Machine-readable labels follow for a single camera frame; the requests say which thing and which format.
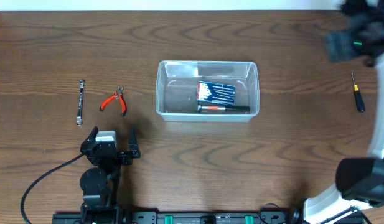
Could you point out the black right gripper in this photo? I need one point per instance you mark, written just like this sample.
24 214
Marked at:
344 38

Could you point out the black yellow screwdriver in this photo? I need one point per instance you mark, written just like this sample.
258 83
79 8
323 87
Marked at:
358 97

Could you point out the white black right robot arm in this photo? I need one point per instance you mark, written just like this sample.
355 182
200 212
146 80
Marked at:
359 182

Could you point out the blue precision screwdriver set case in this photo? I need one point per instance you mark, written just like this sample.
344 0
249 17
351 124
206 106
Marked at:
216 93

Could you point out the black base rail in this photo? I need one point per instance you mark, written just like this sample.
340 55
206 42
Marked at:
179 218

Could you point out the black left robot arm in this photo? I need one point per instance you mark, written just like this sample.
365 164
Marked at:
100 183

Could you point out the silver combination wrench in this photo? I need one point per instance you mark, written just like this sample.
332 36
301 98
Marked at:
80 104

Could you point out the red handled cutting pliers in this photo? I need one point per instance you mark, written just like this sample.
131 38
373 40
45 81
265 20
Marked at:
118 94

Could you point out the claw hammer orange black handle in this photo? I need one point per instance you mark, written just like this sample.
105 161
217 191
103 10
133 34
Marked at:
229 109

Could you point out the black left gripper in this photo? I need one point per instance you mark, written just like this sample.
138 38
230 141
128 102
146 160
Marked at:
116 156

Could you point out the clear plastic container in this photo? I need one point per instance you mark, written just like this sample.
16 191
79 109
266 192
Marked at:
176 89

